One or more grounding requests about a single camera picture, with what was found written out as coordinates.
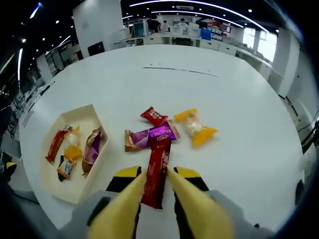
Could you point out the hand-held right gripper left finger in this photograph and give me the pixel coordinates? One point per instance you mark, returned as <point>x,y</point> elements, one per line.
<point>87,209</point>

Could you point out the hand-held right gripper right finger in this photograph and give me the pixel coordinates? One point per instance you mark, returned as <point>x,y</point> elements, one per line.
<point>231,211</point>

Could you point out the yellow food tongs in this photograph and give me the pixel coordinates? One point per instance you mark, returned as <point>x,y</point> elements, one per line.
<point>119,211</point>

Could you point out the orange black food packet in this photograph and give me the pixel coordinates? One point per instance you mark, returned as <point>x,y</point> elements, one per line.
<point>65,169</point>

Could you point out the purple gold food packet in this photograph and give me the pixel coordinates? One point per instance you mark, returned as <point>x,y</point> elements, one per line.
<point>152,135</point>
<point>91,149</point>

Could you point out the yellow candy food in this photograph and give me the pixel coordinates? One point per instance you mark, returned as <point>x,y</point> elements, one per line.
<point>72,144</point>
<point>195,127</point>

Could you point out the cream hexagonal container tray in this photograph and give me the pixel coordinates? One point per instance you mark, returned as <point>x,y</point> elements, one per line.
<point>82,119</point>

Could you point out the small red food packet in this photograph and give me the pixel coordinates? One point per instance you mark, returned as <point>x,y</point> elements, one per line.
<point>154,116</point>

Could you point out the white square pillar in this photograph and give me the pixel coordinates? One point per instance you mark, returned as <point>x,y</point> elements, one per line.
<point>97,22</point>
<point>286,54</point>
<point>45,67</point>

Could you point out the black chair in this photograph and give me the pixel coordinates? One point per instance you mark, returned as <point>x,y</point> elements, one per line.
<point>96,48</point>

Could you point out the blue box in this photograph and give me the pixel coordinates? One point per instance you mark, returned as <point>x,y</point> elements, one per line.
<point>206,34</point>

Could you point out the light blue panel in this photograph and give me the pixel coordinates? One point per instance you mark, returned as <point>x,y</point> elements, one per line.
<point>139,29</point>

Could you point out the red white wall sign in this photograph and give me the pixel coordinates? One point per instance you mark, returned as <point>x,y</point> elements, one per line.
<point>221,26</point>

